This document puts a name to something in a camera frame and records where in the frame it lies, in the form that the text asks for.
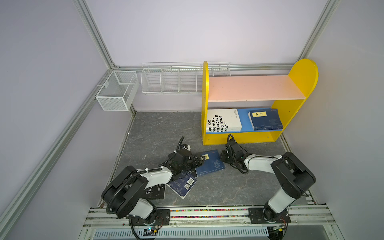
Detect navy book with QR code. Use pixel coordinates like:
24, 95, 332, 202
167, 174, 198, 199

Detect aluminium mounting rail frame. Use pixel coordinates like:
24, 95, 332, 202
79, 205, 344, 240

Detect white Spanish text book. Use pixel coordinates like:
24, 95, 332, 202
206, 109, 242, 133

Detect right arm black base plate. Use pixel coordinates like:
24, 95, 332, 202
248, 207, 291, 224

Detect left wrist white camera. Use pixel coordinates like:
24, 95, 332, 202
180, 144, 191, 151

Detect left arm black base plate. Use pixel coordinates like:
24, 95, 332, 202
131, 209, 171, 226

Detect white wire divider rack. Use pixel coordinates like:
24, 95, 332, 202
140, 61, 232, 95

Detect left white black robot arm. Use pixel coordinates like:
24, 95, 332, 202
102, 149, 206, 221

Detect black book gold characters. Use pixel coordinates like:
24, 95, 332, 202
141, 184, 166, 200

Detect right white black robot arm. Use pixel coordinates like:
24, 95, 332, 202
221, 135, 316, 222

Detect yellow pink blue bookshelf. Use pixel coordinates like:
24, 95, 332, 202
201, 59, 319, 146

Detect blue Lunyu book yellow label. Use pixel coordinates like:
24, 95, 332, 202
248, 109, 283, 131

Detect white mesh box basket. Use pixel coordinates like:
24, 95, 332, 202
96, 71, 140, 112

